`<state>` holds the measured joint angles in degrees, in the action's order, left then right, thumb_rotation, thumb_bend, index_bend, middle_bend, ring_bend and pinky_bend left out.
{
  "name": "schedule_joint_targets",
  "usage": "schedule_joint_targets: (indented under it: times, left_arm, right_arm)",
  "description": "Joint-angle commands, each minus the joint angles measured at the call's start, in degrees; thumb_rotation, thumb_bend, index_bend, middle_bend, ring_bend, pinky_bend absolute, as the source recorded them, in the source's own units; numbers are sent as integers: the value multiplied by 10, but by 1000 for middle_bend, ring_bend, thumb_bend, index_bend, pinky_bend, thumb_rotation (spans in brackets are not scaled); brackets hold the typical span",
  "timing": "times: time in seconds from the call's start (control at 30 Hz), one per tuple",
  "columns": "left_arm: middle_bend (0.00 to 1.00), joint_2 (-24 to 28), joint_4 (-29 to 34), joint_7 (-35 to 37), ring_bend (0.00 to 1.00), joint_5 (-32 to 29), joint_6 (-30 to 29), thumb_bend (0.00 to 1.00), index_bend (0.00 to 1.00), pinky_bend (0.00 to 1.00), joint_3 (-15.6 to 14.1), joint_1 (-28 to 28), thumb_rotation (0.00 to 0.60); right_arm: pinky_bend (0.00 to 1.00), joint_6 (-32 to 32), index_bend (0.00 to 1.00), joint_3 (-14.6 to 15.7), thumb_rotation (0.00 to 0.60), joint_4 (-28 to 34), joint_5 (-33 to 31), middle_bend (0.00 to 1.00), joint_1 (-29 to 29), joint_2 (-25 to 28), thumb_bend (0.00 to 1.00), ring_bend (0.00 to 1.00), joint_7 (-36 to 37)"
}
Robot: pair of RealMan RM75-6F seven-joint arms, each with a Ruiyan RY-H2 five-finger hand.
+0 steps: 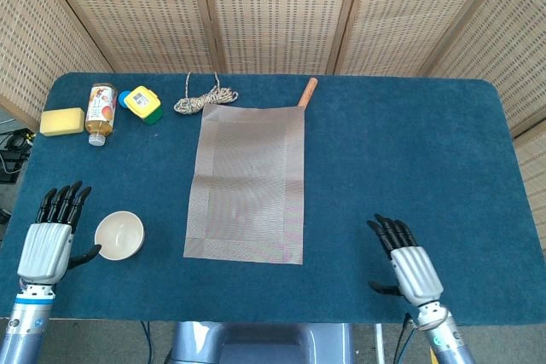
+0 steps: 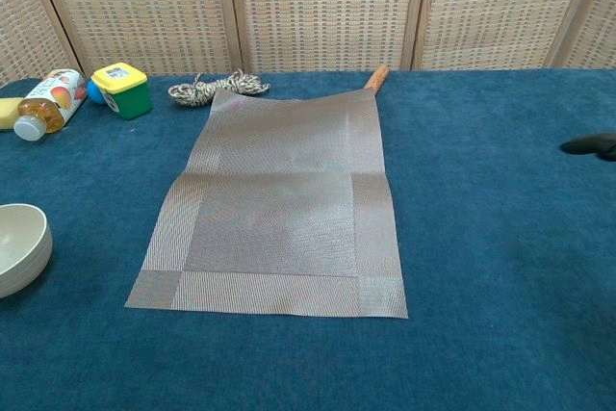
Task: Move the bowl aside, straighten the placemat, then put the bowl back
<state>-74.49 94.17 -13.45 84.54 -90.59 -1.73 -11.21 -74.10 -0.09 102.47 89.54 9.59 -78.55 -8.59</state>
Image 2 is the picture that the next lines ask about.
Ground small blue ball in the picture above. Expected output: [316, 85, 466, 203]
[86, 79, 106, 105]

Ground coiled speckled rope bundle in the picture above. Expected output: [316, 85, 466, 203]
[167, 68, 271, 110]

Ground brown woven placemat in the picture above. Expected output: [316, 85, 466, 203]
[124, 88, 409, 320]

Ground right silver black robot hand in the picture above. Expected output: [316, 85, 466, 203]
[560, 131, 616, 163]

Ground yellow sponge block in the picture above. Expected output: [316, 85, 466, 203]
[0, 96, 25, 133]

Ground green container with yellow lid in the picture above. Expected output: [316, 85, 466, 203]
[90, 62, 153, 121]

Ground blue velvet table cloth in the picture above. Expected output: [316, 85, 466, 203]
[0, 68, 616, 411]

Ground woven bamboo screen panel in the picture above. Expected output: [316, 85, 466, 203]
[225, 0, 432, 74]
[543, 0, 616, 70]
[28, 0, 244, 78]
[0, 0, 81, 88]
[411, 0, 607, 71]

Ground white ceramic bowl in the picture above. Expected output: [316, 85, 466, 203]
[0, 203, 54, 299]

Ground wooden rolling pin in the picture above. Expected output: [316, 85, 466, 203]
[364, 64, 390, 93]

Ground juice bottle with fruit label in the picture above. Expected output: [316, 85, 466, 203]
[13, 68, 89, 142]

